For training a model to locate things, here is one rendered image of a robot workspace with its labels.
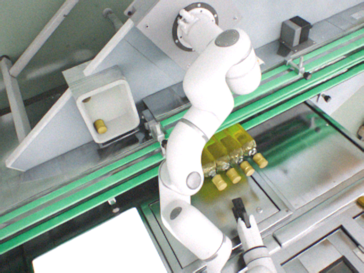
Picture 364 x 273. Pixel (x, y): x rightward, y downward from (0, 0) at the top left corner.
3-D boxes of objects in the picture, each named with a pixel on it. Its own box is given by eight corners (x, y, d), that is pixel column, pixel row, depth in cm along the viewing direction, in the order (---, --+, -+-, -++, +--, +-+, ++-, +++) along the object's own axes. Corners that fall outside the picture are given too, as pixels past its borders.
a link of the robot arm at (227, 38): (187, 131, 84) (159, 93, 72) (241, 65, 89) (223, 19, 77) (214, 146, 78) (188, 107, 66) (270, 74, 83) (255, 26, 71)
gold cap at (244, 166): (239, 169, 118) (245, 177, 115) (239, 163, 115) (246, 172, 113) (247, 165, 119) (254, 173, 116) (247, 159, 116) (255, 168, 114)
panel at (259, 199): (30, 261, 117) (52, 362, 96) (27, 259, 115) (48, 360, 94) (238, 153, 139) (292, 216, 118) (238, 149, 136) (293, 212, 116)
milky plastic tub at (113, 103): (90, 130, 120) (96, 145, 115) (67, 84, 103) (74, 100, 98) (132, 111, 124) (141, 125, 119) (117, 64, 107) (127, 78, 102)
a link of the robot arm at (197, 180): (173, 119, 83) (137, 162, 81) (191, 117, 71) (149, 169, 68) (210, 152, 87) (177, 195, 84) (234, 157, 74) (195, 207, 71)
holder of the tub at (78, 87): (94, 138, 125) (100, 152, 120) (67, 83, 104) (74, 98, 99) (135, 120, 129) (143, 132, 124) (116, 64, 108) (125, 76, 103)
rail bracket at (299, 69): (281, 63, 130) (304, 82, 121) (283, 48, 124) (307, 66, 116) (289, 60, 131) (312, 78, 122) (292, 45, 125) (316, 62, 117)
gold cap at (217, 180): (211, 182, 115) (218, 192, 112) (211, 177, 112) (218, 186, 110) (220, 178, 116) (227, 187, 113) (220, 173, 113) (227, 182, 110)
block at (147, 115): (144, 129, 125) (152, 140, 121) (139, 112, 118) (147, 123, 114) (152, 125, 126) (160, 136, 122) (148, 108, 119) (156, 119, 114)
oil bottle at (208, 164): (178, 142, 130) (206, 181, 117) (177, 133, 126) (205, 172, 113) (190, 136, 131) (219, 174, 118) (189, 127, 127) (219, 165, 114)
